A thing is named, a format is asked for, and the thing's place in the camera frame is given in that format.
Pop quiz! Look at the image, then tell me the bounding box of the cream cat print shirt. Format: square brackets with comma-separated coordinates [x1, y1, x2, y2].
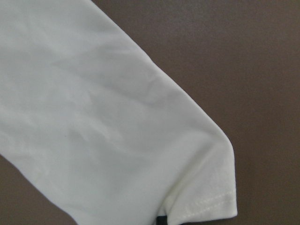
[0, 0, 237, 225]

